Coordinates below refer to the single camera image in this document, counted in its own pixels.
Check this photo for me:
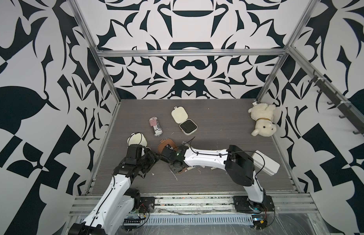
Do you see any brown nail kit case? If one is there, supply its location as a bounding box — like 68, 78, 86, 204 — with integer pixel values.
158, 139, 188, 173

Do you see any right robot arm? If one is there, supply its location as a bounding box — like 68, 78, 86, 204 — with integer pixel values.
161, 145, 265, 204

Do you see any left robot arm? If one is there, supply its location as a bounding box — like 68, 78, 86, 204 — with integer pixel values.
68, 144, 160, 235

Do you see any cream nail kit case left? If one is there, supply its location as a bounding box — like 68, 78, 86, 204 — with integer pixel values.
127, 132, 148, 147

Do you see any cream nail kit case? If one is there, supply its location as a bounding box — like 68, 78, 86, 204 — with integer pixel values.
127, 132, 148, 147
171, 106, 198, 136

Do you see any cream nail kit case centre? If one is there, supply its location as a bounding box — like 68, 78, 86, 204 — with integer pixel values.
171, 106, 198, 136

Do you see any crushed flag print can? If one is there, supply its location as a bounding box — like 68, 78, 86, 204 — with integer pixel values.
149, 117, 163, 137

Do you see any white box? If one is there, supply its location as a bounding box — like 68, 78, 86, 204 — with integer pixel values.
252, 150, 280, 176

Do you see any white teddy bear plush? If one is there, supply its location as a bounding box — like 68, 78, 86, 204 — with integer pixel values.
248, 103, 277, 137

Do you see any right circuit board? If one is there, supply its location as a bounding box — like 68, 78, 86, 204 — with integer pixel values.
251, 214, 268, 231

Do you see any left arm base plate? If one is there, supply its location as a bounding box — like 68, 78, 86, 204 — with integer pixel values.
133, 197, 156, 213

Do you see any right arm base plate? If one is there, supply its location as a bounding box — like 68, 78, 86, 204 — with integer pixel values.
233, 195, 275, 214

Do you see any wall hook rail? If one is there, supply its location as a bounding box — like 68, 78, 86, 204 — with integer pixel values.
307, 70, 364, 135

